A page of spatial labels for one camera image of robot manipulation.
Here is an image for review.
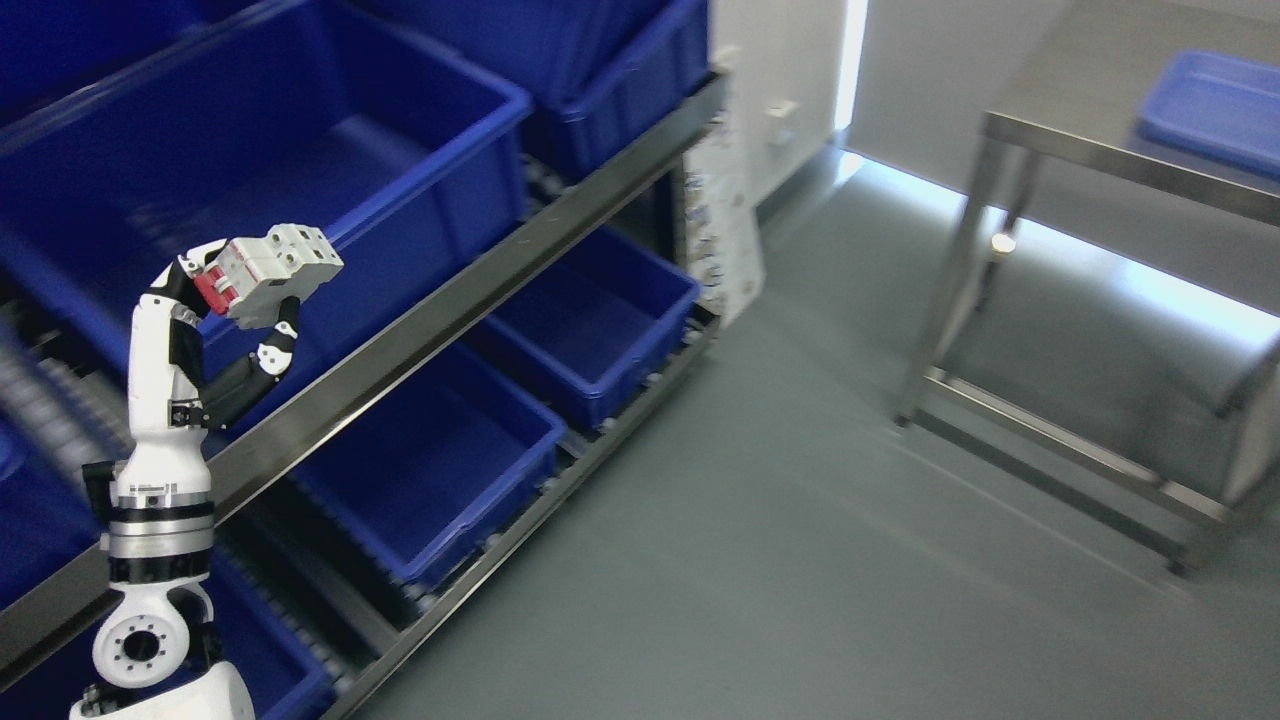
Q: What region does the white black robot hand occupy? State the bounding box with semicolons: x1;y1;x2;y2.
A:
111;240;301;511

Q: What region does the grey red circuit breaker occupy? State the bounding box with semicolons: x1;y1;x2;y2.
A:
195;223;346;331

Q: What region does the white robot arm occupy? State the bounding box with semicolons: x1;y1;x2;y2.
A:
68;461;256;719

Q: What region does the metal shelf rack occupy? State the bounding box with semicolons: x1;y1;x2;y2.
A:
0;70;731;720

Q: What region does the blue bin bottom left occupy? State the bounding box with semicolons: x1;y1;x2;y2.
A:
0;420;337;720

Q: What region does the blue bin lower middle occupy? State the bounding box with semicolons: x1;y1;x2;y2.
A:
292;343;566;592

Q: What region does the large blue bin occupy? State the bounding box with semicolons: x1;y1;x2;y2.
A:
1;1;532;436

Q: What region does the blue bin lower right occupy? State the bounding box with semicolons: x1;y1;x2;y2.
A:
463;227;701;430

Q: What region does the blue bin upper right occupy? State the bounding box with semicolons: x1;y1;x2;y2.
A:
369;1;710;183

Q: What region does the white panel board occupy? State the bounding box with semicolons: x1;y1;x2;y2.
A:
680;44;765;327

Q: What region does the stainless steel table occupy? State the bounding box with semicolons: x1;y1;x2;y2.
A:
892;1;1277;577

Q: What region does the blue plastic tray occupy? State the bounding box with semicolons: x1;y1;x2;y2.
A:
1137;49;1279;178

